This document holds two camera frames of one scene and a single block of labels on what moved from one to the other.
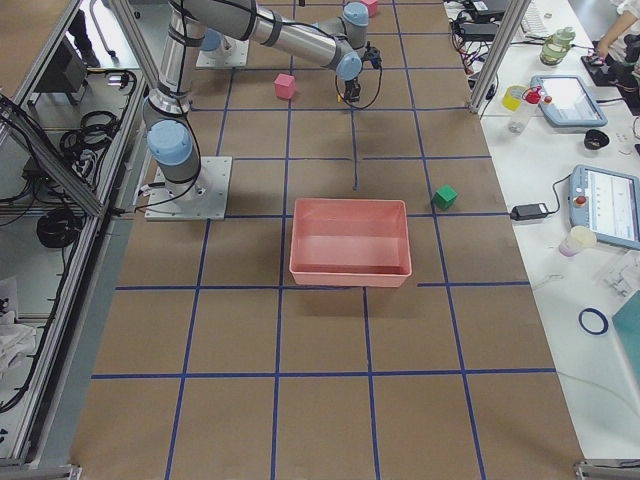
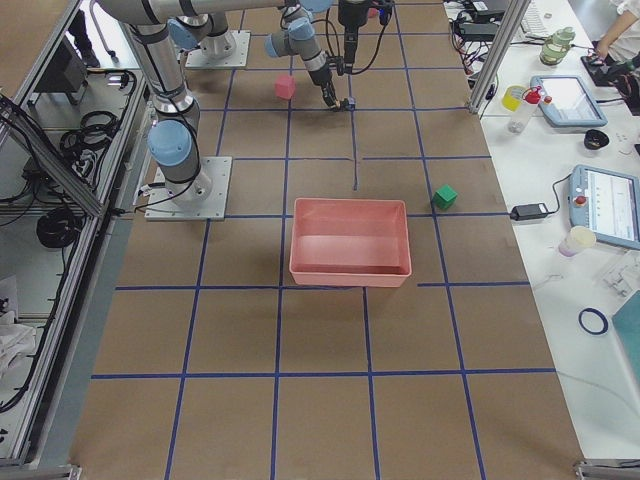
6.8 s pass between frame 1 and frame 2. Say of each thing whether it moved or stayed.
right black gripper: moved
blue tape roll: stayed
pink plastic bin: stayed
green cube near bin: stayed
